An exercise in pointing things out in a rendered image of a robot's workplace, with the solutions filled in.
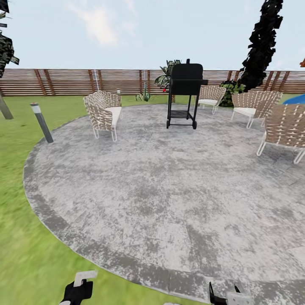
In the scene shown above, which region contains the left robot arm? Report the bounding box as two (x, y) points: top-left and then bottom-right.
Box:
(58, 270), (98, 305)

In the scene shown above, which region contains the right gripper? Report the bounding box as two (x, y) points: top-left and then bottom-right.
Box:
(210, 285), (241, 305)

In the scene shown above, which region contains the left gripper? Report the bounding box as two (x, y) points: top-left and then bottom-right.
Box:
(64, 281), (93, 302)

